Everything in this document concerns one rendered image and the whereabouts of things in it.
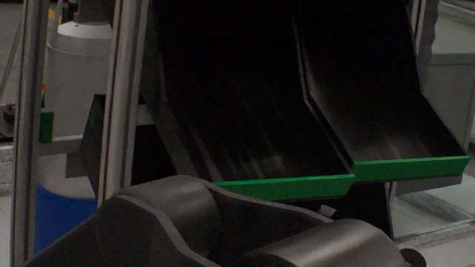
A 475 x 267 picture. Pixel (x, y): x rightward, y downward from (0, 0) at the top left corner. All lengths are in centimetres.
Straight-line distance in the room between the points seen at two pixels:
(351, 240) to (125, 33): 40
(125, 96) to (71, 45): 82
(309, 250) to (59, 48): 125
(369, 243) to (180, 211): 8
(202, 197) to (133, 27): 33
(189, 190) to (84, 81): 116
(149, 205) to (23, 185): 53
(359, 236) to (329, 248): 2
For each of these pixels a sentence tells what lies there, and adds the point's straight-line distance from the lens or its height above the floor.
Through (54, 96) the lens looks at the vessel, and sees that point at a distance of 160.
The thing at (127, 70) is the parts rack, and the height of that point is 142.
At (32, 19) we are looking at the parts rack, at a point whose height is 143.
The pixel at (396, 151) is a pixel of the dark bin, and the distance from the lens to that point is 84.
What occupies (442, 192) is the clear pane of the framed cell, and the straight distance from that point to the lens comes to 203.
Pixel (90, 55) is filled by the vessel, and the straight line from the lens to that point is 155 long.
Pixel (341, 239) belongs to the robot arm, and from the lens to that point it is 37.
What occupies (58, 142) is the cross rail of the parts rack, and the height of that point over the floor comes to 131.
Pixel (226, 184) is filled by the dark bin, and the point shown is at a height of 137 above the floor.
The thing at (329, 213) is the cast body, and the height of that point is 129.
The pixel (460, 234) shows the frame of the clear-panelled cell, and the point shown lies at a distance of 212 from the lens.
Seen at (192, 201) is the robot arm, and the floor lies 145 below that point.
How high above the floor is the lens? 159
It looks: 16 degrees down
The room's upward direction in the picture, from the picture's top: 7 degrees clockwise
